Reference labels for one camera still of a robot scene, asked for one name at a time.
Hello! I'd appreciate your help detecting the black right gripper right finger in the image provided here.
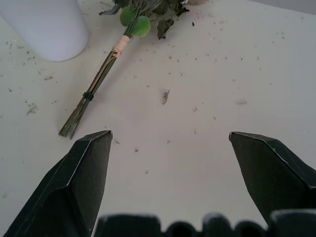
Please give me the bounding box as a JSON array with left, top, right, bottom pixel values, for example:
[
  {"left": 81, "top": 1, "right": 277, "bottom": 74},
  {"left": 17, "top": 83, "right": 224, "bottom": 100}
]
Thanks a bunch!
[{"left": 228, "top": 131, "right": 316, "bottom": 229}]

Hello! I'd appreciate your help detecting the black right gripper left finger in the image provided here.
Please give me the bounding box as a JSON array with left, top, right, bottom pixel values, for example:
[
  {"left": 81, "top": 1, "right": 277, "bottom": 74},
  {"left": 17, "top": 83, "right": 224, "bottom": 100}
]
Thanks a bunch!
[{"left": 2, "top": 130, "right": 114, "bottom": 237}]

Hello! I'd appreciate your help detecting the white cylindrical vase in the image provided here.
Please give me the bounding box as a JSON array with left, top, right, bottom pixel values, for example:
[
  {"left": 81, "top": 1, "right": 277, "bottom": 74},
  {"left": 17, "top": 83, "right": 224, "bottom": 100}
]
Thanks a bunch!
[{"left": 0, "top": 0, "right": 90, "bottom": 62}]

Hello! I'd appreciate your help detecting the artificial flower bouquet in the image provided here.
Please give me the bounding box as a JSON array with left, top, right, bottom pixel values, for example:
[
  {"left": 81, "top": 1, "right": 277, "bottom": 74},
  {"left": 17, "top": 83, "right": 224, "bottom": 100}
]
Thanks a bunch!
[{"left": 58, "top": 0, "right": 208, "bottom": 140}]

